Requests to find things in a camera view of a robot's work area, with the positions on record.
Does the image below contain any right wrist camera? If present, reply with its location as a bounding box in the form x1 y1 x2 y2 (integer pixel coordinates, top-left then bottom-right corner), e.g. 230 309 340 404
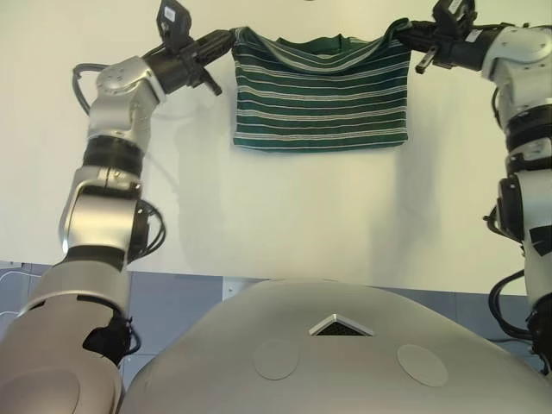
432 0 478 29

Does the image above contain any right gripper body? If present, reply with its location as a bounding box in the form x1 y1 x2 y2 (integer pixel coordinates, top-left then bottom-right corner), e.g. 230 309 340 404
416 25 493 74

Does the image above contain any green striped T-shirt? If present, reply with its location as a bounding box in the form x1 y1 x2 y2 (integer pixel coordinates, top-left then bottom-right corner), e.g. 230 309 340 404
230 18 416 154

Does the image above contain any black cable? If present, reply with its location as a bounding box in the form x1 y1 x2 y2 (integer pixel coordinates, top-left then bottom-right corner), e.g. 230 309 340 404
72 63 110 116
487 271 538 344

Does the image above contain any robot body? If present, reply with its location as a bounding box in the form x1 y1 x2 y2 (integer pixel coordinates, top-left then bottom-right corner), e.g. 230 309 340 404
122 278 552 414

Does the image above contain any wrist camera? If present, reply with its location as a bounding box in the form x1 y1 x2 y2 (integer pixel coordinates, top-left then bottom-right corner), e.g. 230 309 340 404
432 0 478 29
154 0 193 53

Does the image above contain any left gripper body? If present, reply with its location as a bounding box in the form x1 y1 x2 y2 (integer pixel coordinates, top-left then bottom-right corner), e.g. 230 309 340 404
143 35 224 97

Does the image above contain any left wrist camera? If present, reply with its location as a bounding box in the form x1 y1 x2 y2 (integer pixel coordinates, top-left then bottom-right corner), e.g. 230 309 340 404
154 0 193 53

